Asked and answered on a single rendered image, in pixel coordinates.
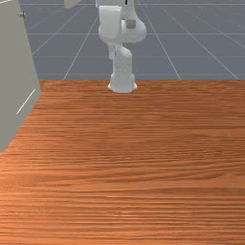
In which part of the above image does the pale cabinet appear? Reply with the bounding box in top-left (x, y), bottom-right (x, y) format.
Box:
top-left (0, 0), bottom-right (43, 154)

